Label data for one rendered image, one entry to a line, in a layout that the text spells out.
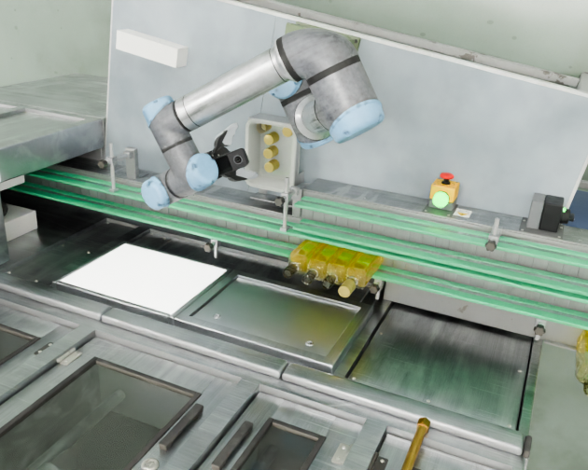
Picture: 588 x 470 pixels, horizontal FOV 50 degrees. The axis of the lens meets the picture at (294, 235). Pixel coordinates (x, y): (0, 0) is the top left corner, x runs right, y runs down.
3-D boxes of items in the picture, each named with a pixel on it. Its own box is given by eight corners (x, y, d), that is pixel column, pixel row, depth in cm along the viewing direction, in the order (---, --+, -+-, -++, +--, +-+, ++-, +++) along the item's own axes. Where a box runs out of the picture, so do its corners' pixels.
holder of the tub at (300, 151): (257, 192, 213) (245, 199, 207) (259, 112, 202) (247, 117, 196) (302, 201, 207) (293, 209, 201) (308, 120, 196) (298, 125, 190)
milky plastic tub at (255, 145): (256, 178, 211) (244, 185, 204) (258, 112, 202) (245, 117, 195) (303, 187, 205) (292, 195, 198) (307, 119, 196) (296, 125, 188)
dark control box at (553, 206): (528, 217, 179) (525, 228, 172) (534, 191, 176) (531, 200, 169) (559, 223, 176) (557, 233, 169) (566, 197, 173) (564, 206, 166)
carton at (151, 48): (128, 28, 211) (117, 30, 206) (188, 47, 205) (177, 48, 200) (127, 47, 214) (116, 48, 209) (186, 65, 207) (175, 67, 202)
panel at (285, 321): (124, 248, 216) (52, 289, 188) (123, 240, 215) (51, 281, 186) (372, 313, 185) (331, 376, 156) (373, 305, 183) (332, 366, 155)
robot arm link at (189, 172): (180, 143, 134) (151, 158, 141) (203, 190, 136) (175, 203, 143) (204, 132, 139) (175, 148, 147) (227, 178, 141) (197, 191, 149)
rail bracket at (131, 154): (138, 176, 228) (97, 194, 209) (136, 131, 221) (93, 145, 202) (149, 178, 226) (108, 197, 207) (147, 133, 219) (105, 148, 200)
